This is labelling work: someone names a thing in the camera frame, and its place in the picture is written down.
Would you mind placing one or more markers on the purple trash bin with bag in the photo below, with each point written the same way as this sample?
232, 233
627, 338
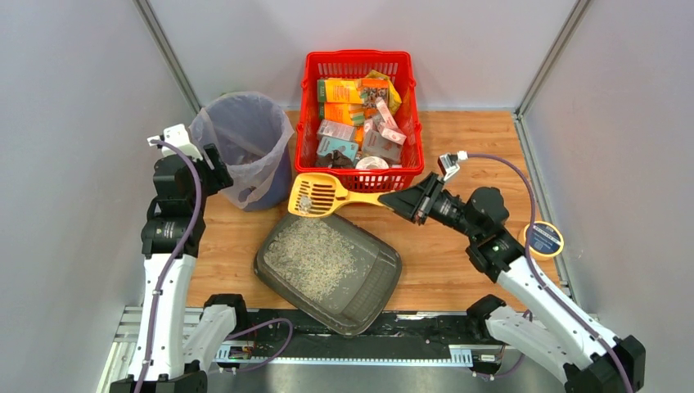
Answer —
251, 133

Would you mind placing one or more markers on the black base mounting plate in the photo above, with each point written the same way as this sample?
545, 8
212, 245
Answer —
420, 339

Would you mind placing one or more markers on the yellow snack bag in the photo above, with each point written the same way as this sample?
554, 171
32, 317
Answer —
394, 99

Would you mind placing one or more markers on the teal sponge box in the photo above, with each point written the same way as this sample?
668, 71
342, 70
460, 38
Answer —
328, 145

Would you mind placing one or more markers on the yellow tape roll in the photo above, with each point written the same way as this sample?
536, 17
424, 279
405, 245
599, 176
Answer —
546, 241

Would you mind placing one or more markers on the orange box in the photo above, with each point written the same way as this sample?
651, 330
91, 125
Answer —
344, 113
344, 91

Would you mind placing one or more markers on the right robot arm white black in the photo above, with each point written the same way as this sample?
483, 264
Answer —
574, 347

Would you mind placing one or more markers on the orange box top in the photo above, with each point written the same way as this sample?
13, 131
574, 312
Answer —
344, 91

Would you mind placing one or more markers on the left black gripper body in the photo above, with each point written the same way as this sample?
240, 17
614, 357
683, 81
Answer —
215, 170

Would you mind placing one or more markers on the grey pink box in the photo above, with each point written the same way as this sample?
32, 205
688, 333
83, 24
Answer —
332, 129

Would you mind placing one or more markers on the dark brown cloth in basket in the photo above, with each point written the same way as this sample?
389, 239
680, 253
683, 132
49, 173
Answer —
334, 160

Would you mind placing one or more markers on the litter clump on scoop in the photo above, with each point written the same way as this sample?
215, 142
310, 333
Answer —
304, 205

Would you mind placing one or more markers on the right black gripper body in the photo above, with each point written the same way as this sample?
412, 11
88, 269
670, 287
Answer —
425, 199

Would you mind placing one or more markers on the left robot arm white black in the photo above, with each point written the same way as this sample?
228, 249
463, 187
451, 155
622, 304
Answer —
165, 359

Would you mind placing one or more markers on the white tape roll in basket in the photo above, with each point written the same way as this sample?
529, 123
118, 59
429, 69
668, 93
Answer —
371, 162

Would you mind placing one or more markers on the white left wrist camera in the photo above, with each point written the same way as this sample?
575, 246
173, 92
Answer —
179, 137

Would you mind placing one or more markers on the grey litter box tray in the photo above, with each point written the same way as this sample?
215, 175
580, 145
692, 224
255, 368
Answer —
336, 272

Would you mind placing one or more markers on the yellow litter scoop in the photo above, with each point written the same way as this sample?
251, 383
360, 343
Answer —
327, 195

